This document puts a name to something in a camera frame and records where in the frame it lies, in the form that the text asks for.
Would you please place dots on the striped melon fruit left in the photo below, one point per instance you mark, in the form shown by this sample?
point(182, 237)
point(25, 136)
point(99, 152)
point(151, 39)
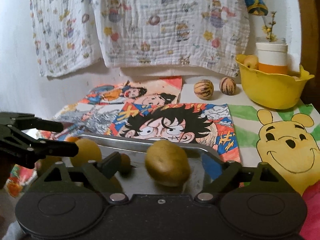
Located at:
point(204, 89)

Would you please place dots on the white cartoon blanket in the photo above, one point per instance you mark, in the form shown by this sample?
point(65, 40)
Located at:
point(178, 33)
point(65, 35)

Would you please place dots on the green-yellow oval fruit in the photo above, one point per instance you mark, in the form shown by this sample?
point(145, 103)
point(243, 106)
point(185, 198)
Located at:
point(167, 163)

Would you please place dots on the peach in yellow bowl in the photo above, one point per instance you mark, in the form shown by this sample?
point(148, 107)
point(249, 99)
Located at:
point(251, 62)

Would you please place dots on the metal baking tray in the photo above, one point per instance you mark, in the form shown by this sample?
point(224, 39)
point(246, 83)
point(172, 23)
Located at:
point(204, 163)

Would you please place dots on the brown pear-shaped fruit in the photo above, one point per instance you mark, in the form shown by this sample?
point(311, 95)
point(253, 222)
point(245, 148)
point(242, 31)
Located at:
point(43, 165)

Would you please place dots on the colourful anime poster mat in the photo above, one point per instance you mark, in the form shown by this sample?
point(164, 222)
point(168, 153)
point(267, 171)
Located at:
point(152, 117)

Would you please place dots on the yellow flower twig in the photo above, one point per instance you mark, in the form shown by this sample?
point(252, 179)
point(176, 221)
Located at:
point(269, 23)

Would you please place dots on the yellow lemon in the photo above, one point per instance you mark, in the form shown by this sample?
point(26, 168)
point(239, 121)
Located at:
point(88, 150)

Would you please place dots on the small orange tangerine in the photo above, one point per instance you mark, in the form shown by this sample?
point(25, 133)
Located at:
point(72, 139)

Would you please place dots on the white and orange jar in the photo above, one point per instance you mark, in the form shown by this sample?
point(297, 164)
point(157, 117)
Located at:
point(272, 55)

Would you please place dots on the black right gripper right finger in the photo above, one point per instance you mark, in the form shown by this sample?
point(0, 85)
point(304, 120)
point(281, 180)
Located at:
point(238, 179)

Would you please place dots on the yellow plastic bowl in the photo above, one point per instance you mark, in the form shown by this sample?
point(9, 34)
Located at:
point(274, 91)

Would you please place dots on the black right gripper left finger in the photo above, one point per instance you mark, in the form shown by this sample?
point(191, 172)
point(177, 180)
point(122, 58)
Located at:
point(95, 175)

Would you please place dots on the white cartoon blanket left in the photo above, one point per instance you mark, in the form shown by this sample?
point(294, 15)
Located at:
point(65, 35)

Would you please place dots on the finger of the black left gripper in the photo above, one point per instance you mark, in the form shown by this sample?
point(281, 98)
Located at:
point(21, 149)
point(25, 121)

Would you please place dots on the white cartoon blanket right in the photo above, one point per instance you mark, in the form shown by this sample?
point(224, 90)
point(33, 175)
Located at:
point(178, 33)

